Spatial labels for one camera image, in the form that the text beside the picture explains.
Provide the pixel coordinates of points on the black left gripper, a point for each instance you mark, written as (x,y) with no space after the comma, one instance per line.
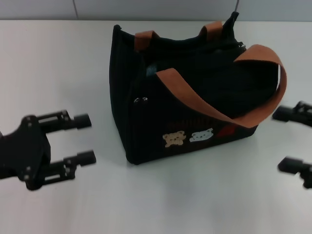
(26,151)

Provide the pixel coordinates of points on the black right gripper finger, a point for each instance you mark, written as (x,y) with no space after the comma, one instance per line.
(295,167)
(292,113)

